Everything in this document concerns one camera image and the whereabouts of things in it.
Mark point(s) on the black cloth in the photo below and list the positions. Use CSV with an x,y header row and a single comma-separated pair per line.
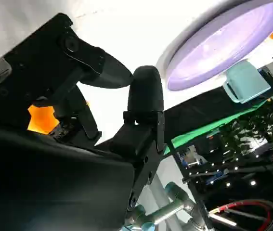
x,y
198,108

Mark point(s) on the green cloth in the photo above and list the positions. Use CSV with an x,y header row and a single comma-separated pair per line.
x,y
198,131

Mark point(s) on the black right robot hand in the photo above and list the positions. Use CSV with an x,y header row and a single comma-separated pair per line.
x,y
42,183

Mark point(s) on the pale green mug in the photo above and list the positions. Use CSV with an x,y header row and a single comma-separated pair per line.
x,y
245,80

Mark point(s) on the lilac plate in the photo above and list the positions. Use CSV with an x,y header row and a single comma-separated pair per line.
x,y
225,45

